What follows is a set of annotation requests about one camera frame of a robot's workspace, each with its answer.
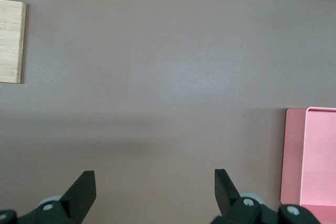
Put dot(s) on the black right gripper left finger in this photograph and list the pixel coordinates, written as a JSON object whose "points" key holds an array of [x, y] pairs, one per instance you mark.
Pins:
{"points": [[78, 197]]}

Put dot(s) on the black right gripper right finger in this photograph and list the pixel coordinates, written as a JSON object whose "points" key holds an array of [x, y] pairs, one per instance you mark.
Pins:
{"points": [[225, 195]]}

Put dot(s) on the pink plastic bin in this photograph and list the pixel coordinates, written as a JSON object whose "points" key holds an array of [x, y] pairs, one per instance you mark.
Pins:
{"points": [[315, 155]]}

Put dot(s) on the brown leather table mat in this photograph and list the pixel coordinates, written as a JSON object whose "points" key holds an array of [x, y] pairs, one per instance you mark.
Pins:
{"points": [[157, 77]]}

